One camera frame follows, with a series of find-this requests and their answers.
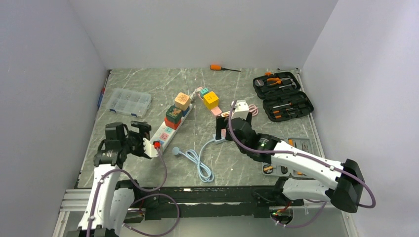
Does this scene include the blue power strip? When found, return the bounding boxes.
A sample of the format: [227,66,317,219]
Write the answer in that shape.
[213,136,226,144]

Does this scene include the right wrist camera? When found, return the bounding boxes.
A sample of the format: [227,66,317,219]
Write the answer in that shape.
[231,100,250,120]

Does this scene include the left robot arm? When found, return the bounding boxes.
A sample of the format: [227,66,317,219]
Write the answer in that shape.
[67,121,151,237]

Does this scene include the blue cube plug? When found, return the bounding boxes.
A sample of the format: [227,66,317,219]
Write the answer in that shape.
[182,107,190,117]

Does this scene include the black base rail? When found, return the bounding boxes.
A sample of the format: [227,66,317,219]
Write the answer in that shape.
[130,186,304,220]

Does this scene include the white cube plug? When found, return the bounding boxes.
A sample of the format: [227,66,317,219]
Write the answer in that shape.
[221,111,230,118]

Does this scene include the grey tool tray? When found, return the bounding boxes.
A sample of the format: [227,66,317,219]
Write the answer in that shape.
[261,138,315,180]

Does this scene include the red cube plug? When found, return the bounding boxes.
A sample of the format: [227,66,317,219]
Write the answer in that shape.
[164,118,182,130]

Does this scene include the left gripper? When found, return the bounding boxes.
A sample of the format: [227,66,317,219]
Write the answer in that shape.
[121,121,151,157]

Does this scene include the orange pliers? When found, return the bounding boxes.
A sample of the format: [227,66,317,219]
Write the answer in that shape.
[301,142,313,153]

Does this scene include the blue pen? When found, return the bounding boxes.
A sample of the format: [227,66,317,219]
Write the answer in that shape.
[97,79,108,109]

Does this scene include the green cube plug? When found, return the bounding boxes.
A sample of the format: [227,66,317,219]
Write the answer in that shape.
[166,105,182,124]

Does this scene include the light blue cable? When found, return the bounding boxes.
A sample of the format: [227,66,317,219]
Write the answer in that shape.
[171,138,218,183]

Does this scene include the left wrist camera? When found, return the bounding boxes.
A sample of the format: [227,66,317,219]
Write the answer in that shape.
[143,138,161,159]

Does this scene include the teal small plug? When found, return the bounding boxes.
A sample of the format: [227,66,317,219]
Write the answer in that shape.
[200,87,209,97]

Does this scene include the pink power strip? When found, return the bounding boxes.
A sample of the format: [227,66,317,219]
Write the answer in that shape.
[198,87,222,116]

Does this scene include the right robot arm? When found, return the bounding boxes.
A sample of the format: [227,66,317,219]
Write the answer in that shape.
[215,115,369,213]

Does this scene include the black tool case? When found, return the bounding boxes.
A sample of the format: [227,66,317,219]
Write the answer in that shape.
[252,72,314,122]

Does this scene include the pink cube plug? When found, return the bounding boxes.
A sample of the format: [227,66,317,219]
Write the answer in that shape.
[221,129,226,140]

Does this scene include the orange screwdriver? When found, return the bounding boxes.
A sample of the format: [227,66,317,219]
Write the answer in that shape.
[210,65,241,72]

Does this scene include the beige cube plug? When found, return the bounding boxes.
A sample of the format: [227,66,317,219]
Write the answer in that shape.
[174,92,191,111]

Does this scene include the white power strip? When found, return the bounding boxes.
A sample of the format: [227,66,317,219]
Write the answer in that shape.
[151,104,193,152]

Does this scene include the clear screw box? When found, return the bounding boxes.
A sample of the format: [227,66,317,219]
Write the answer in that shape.
[106,88,152,117]

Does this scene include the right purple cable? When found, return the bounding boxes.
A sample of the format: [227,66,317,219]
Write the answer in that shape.
[227,100,377,229]

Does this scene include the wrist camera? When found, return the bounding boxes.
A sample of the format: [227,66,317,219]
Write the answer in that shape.
[231,100,250,120]
[143,138,161,159]

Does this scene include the yellow cube plug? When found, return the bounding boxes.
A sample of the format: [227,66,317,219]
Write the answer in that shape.
[203,91,219,110]

